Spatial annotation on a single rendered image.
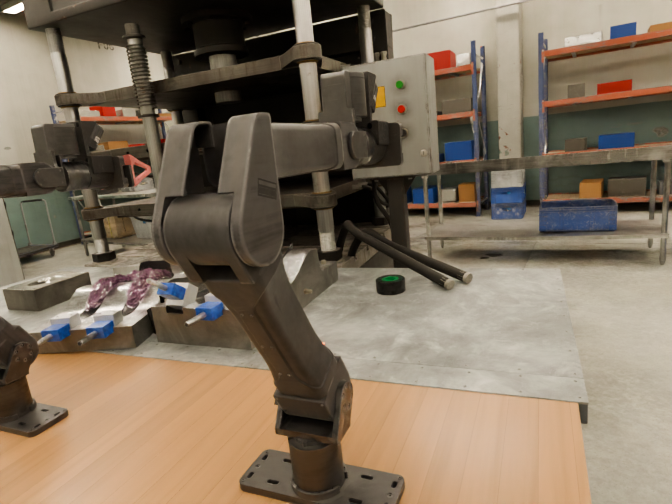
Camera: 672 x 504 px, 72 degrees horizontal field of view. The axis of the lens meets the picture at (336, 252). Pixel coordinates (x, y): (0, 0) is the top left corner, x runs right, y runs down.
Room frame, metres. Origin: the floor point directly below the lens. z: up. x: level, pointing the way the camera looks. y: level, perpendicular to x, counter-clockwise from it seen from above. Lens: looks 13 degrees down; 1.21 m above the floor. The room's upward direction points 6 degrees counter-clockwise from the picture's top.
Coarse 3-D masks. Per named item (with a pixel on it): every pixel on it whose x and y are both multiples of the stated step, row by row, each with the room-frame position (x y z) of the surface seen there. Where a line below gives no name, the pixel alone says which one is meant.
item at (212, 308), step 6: (210, 294) 0.97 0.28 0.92; (210, 300) 0.96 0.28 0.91; (216, 300) 0.95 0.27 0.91; (198, 306) 0.93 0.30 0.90; (204, 306) 0.93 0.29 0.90; (210, 306) 0.92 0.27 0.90; (216, 306) 0.92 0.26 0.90; (222, 306) 0.94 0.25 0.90; (198, 312) 0.92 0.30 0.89; (204, 312) 0.91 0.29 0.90; (210, 312) 0.91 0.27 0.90; (216, 312) 0.92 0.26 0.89; (222, 312) 0.94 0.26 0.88; (192, 318) 0.88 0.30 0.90; (198, 318) 0.89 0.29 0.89; (204, 318) 0.92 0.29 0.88; (210, 318) 0.91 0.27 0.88; (216, 318) 0.92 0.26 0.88; (186, 324) 0.87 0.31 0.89; (192, 324) 0.87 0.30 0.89
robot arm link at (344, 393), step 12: (348, 384) 0.50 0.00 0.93; (336, 396) 0.48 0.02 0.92; (348, 396) 0.49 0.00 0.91; (336, 408) 0.47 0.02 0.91; (348, 408) 0.49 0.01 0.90; (276, 420) 0.49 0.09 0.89; (288, 420) 0.50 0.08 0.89; (300, 420) 0.50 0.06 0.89; (312, 420) 0.50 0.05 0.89; (324, 420) 0.49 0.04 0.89; (336, 420) 0.47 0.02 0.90; (348, 420) 0.49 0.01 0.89; (276, 432) 0.49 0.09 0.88; (288, 432) 0.48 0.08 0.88; (300, 432) 0.47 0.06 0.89; (312, 432) 0.47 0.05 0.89; (324, 432) 0.47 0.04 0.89; (336, 432) 0.46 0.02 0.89; (336, 444) 0.46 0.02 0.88
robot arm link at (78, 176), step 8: (56, 160) 0.91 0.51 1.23; (64, 168) 0.90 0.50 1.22; (72, 168) 0.91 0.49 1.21; (80, 168) 0.93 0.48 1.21; (72, 176) 0.91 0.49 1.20; (80, 176) 0.92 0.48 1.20; (88, 176) 0.94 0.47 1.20; (72, 184) 0.91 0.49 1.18; (80, 184) 0.93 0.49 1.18; (88, 184) 0.94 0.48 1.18
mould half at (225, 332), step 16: (288, 256) 1.21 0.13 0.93; (304, 256) 1.19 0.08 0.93; (288, 272) 1.15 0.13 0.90; (304, 272) 1.17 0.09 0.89; (320, 272) 1.26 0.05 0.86; (336, 272) 1.36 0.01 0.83; (304, 288) 1.16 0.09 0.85; (320, 288) 1.25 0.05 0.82; (160, 304) 1.02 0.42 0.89; (192, 304) 0.99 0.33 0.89; (304, 304) 1.15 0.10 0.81; (160, 320) 1.01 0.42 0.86; (176, 320) 0.99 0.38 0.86; (224, 320) 0.93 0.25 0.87; (160, 336) 1.01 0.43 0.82; (176, 336) 0.99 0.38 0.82; (192, 336) 0.97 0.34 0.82; (208, 336) 0.95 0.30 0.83; (224, 336) 0.94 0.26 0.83; (240, 336) 0.92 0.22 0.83
